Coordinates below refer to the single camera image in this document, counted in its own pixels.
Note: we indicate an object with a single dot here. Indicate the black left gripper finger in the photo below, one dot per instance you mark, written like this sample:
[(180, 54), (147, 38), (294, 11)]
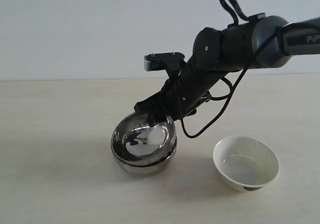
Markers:
[(151, 105)]

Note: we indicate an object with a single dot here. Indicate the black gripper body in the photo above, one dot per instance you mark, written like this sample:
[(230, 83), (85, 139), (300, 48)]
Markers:
[(178, 99)]

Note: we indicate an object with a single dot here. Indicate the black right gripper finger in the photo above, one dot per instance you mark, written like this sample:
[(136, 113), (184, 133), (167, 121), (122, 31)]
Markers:
[(156, 117)]

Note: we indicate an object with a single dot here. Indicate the ribbed small steel bowl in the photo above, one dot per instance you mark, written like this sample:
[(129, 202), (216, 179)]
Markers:
[(135, 126)]

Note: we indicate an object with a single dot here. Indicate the large smooth steel bowl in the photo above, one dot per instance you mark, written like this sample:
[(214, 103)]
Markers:
[(145, 167)]

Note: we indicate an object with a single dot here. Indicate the white ceramic bowl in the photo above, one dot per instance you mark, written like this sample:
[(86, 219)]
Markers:
[(244, 163)]

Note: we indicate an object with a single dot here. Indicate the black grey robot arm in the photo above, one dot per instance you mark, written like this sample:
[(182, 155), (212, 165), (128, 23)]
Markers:
[(265, 43)]

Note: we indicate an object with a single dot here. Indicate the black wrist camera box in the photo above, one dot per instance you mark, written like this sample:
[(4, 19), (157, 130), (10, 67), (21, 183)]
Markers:
[(169, 61)]

